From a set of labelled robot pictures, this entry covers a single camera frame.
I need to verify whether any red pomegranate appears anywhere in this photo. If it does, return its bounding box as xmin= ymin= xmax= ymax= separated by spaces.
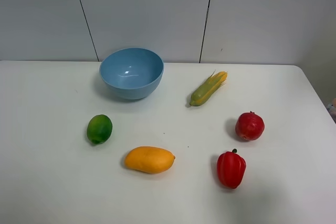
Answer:
xmin=235 ymin=111 xmax=265 ymax=141

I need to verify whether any red bell pepper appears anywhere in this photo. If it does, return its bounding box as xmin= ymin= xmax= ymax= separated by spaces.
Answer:
xmin=216 ymin=149 xmax=246 ymax=189

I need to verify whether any corn cob with husk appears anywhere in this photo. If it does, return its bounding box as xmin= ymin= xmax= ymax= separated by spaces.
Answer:
xmin=189 ymin=71 xmax=227 ymax=106

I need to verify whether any blue plastic bowl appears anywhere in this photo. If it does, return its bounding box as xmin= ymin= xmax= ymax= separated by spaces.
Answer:
xmin=99 ymin=48 xmax=164 ymax=100

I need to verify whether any green lime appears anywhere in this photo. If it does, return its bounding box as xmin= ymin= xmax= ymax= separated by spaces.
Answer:
xmin=86 ymin=114 xmax=113 ymax=145

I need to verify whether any yellow orange mango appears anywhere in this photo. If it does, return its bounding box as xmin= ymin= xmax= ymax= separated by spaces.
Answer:
xmin=124 ymin=146 xmax=175 ymax=174

